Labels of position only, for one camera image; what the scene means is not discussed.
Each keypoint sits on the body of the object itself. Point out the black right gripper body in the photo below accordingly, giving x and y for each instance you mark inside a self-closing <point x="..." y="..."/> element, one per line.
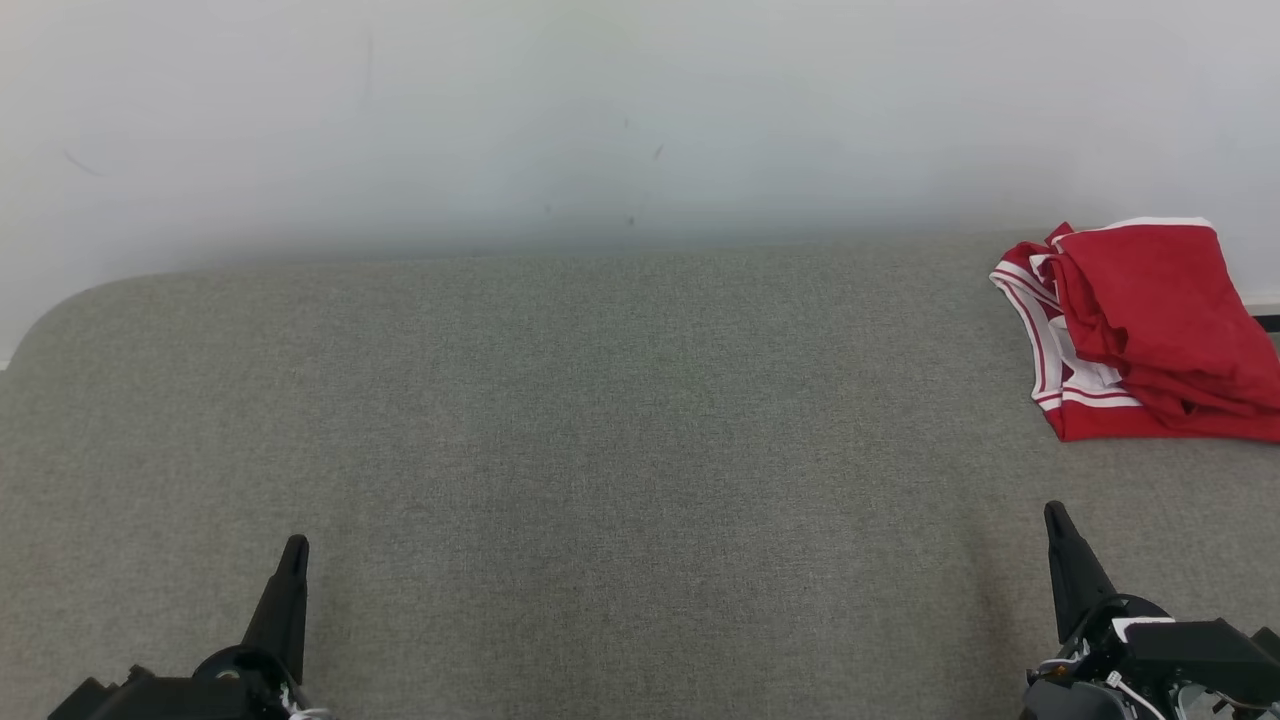
<point x="1080" y="695"/>

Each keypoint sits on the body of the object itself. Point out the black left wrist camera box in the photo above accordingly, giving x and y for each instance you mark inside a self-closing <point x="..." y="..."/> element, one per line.
<point x="150" y="700"/>

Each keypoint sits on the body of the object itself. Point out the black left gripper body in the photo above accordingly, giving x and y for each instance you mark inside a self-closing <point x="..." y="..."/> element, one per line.
<point x="270" y="690"/>

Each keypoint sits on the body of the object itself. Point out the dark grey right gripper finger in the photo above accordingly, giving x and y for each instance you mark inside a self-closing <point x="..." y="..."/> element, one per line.
<point x="1075" y="570"/>

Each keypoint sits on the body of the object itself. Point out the red garment with white stripes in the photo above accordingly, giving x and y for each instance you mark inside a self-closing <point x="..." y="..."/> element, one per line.
<point x="1100" y="425"/>

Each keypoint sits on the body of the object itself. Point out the white wall baseboard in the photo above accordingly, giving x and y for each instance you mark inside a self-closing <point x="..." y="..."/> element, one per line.
<point x="1265" y="308"/>

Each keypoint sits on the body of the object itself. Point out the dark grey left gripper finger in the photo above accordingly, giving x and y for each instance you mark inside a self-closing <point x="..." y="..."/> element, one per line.
<point x="285" y="610"/>

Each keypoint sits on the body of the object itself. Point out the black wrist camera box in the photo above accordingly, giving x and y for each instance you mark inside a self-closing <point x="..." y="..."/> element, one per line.
<point x="150" y="700"/>
<point x="1200" y="650"/>

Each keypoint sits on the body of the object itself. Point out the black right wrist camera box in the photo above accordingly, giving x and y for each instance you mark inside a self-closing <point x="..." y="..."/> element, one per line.
<point x="1200" y="650"/>

